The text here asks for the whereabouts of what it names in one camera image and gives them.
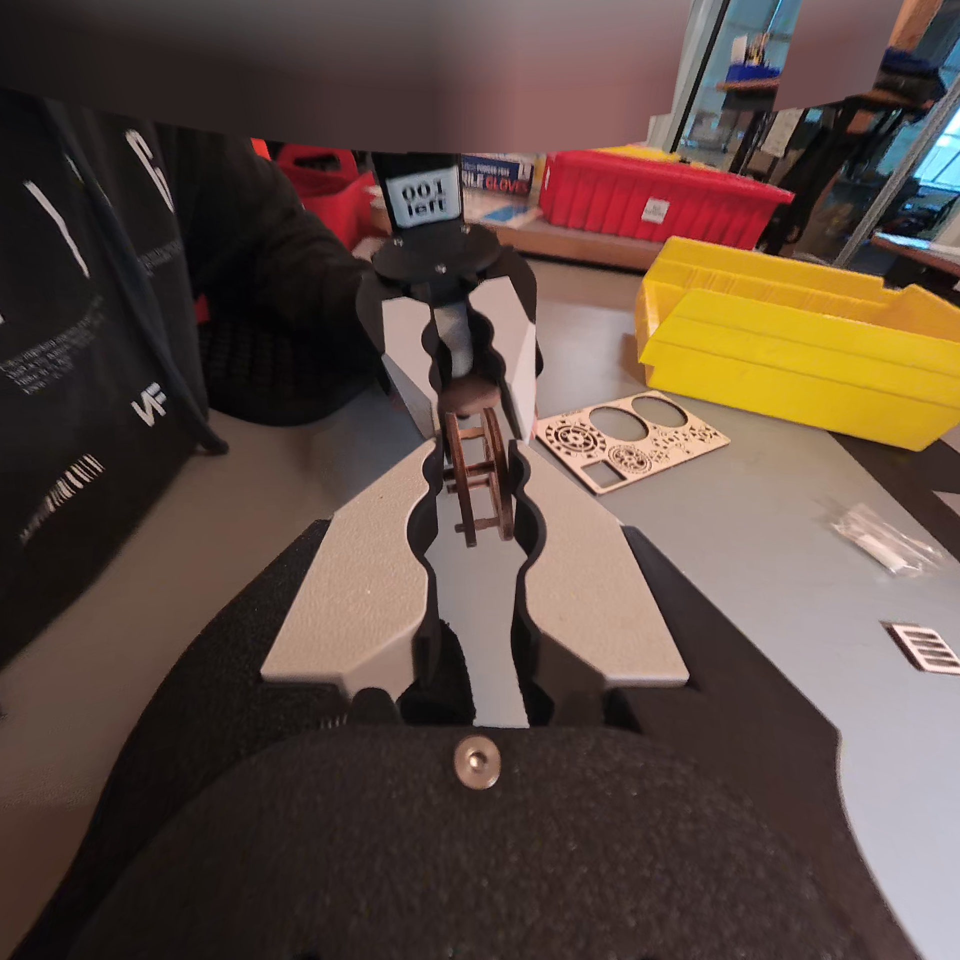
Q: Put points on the white paper sheet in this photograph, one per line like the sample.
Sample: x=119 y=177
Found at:
x=781 y=133

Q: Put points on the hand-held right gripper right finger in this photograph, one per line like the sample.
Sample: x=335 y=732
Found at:
x=600 y=600

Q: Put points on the red plastic tote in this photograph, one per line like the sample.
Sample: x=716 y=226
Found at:
x=660 y=195

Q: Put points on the blue storage bin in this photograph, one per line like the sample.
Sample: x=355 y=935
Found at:
x=750 y=71

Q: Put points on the laser-cut wooden sheet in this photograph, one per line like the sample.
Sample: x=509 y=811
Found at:
x=675 y=457

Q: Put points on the yellow plastic bin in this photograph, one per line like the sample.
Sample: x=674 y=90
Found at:
x=787 y=360

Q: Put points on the wooden spool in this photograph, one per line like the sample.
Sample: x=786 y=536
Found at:
x=502 y=480

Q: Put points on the red plastic basket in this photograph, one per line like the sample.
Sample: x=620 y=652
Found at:
x=330 y=187

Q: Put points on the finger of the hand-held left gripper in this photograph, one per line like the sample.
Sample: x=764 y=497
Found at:
x=517 y=330
x=405 y=337

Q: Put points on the wooden side table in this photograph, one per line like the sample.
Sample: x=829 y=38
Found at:
x=919 y=251

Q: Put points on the wooden standing desk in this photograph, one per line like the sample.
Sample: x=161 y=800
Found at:
x=862 y=105

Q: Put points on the clear plastic bag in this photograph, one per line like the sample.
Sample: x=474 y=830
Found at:
x=885 y=540

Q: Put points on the person's black hoodie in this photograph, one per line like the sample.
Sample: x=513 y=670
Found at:
x=75 y=412

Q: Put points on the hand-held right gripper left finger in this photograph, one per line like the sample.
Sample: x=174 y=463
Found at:
x=352 y=600

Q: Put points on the person's left hand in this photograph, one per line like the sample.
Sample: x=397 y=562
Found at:
x=469 y=394

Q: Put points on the small slotted wooden piece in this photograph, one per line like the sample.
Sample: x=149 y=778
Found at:
x=926 y=649

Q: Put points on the blue glove box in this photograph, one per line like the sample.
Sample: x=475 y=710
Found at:
x=499 y=176

